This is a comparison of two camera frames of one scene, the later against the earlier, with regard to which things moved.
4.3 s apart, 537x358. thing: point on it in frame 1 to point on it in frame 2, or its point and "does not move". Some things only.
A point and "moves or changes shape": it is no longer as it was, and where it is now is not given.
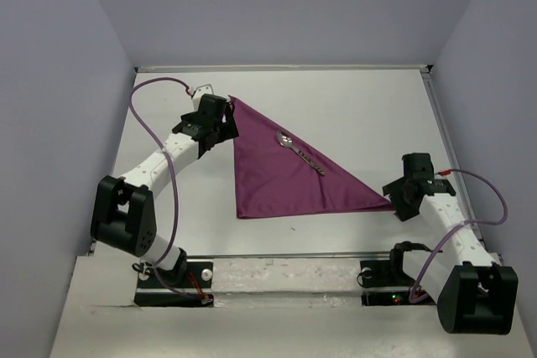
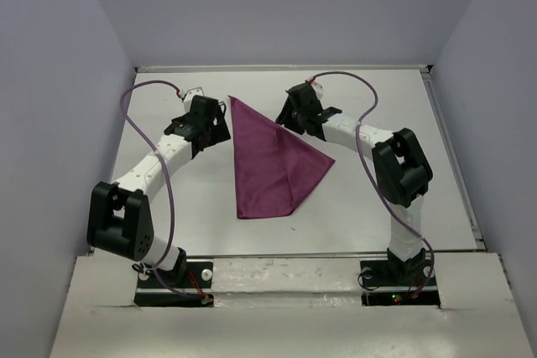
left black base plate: [152, 292] does not move
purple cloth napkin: [272, 180] moves or changes shape
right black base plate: [384, 282] does not move
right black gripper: [404, 211] to [285, 116]
